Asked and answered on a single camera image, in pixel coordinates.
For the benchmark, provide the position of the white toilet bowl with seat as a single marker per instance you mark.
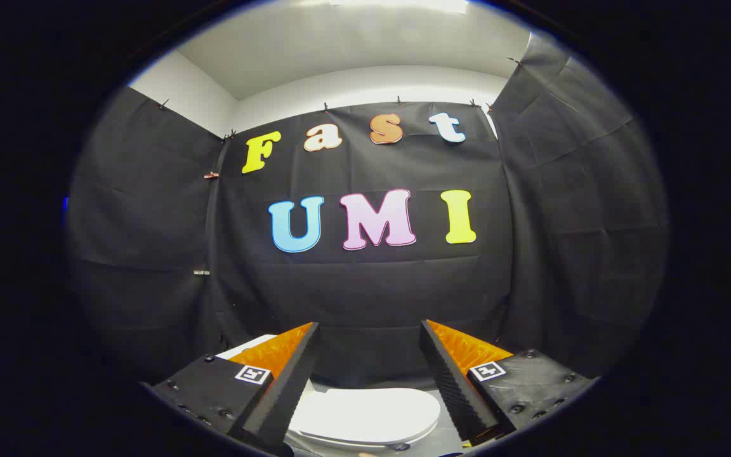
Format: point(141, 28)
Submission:
point(346, 446)

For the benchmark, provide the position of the black backdrop cloth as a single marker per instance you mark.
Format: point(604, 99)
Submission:
point(372, 292)

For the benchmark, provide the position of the white toilet tank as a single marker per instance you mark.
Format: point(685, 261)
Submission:
point(245, 346)

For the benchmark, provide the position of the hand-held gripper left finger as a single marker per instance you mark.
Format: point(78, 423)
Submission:
point(289, 381)

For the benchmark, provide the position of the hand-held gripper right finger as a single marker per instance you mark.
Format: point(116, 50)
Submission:
point(451, 387)

